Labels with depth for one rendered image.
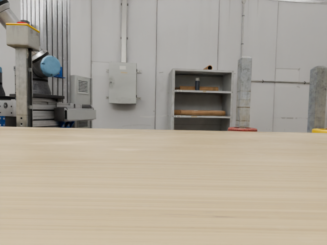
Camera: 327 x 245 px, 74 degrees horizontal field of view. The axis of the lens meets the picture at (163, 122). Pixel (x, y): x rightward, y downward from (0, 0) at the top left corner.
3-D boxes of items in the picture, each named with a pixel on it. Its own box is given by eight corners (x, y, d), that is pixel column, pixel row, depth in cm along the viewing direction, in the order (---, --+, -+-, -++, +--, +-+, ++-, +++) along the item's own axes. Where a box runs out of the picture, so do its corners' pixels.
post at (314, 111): (302, 203, 78) (310, 67, 75) (312, 203, 78) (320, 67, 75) (309, 208, 74) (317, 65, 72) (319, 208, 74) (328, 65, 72)
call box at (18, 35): (20, 53, 77) (19, 30, 76) (40, 53, 77) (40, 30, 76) (6, 47, 70) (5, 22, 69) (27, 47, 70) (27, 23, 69)
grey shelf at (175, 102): (166, 169, 356) (168, 73, 348) (220, 168, 365) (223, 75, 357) (170, 177, 312) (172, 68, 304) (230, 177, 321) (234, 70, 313)
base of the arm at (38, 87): (41, 96, 151) (40, 81, 150) (56, 95, 145) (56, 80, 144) (18, 94, 137) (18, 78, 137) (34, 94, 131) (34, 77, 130)
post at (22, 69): (23, 178, 78) (21, 50, 75) (37, 179, 78) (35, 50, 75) (14, 183, 73) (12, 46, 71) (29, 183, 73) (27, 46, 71)
